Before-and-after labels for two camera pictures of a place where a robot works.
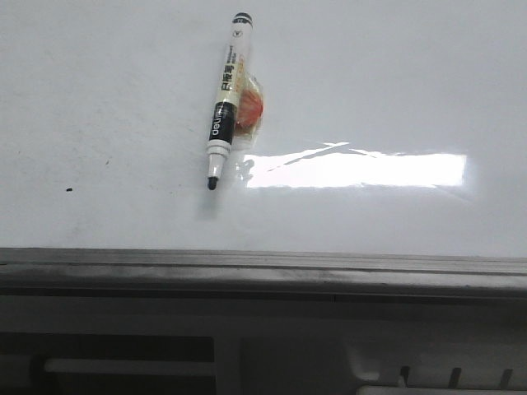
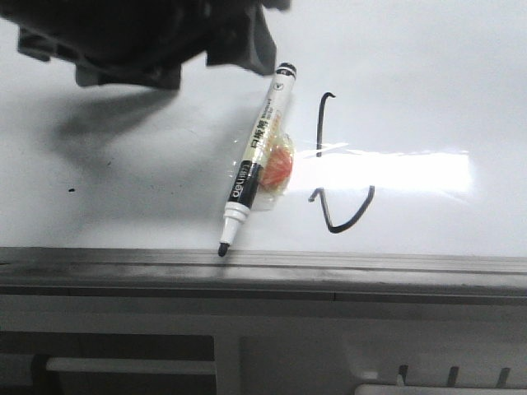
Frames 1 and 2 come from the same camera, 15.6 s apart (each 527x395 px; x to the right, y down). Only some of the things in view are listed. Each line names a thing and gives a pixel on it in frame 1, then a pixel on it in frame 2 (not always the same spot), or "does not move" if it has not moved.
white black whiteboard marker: x=219 y=146 -> x=248 y=173
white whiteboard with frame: x=390 y=159 does not move
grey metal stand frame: x=193 y=345 does not move
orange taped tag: x=249 y=104 -> x=277 y=170
